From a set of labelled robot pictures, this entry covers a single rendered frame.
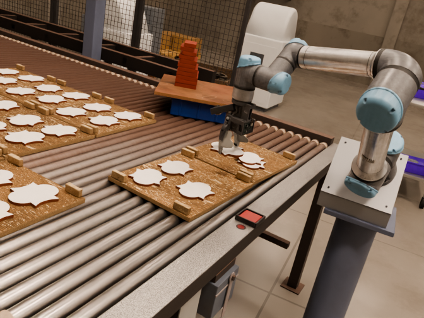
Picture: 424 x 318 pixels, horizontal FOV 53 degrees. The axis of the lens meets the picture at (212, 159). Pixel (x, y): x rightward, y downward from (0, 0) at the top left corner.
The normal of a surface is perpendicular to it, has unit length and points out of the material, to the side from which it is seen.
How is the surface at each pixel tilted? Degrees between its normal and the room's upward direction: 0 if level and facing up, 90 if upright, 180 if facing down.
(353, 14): 90
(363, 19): 90
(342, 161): 43
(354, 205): 90
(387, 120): 124
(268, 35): 71
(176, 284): 0
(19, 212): 0
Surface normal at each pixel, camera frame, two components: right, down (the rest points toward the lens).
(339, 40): -0.40, 0.26
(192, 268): 0.18, -0.92
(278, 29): -0.36, -0.06
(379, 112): -0.60, 0.66
